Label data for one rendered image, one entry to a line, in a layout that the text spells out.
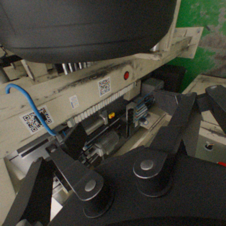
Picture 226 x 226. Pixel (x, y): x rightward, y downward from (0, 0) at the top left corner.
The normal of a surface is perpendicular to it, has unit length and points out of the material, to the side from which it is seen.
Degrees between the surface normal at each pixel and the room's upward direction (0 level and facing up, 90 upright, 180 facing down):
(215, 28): 0
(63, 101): 90
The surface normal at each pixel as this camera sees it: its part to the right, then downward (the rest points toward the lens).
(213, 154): -0.07, -0.79
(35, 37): -0.17, 0.80
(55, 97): 0.73, 0.38
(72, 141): 0.92, -0.39
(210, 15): -0.68, 0.48
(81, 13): 0.13, 0.60
